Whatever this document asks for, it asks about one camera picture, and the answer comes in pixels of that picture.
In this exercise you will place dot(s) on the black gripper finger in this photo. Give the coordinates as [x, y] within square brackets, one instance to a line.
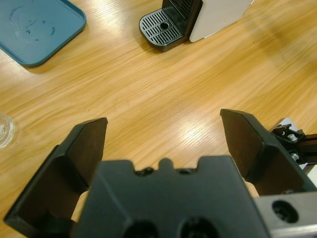
[49, 178]
[267, 161]

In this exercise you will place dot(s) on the clear drinking glass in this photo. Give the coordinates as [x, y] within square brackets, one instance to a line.
[6, 134]

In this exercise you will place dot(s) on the white capsule coffee machine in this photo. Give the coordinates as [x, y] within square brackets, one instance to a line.
[218, 19]

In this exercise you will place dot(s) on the white mounting block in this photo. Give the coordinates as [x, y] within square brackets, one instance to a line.
[305, 146]

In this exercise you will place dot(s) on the teal plastic tray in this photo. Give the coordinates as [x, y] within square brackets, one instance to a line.
[37, 29]

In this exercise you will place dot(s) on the metal grate drip tray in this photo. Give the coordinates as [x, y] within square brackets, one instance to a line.
[158, 32]

